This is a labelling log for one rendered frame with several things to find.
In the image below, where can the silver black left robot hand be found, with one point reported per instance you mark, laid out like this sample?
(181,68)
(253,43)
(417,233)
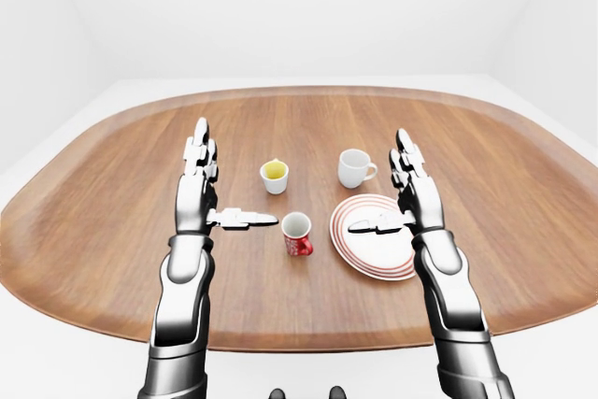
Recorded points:
(191,203)

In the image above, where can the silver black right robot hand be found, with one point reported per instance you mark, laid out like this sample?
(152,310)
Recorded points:
(425,207)

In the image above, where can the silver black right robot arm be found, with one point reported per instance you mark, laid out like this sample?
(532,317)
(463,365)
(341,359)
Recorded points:
(460,319)

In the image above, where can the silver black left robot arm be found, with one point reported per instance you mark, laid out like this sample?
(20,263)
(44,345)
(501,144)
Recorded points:
(180,315)

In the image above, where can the white plate with red rings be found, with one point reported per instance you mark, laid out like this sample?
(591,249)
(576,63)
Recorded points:
(374,249)

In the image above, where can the plain white mug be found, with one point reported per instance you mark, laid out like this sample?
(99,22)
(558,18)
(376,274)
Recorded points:
(353,167)

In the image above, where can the white mug with yellow inside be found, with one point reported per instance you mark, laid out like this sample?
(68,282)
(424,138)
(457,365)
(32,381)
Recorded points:
(274,176)

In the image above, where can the red patterned mug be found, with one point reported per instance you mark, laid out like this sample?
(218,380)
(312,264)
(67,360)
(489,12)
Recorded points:
(296,235)

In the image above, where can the small dark rounded shape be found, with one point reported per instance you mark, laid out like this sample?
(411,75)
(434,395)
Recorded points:
(337,392)
(277,393)

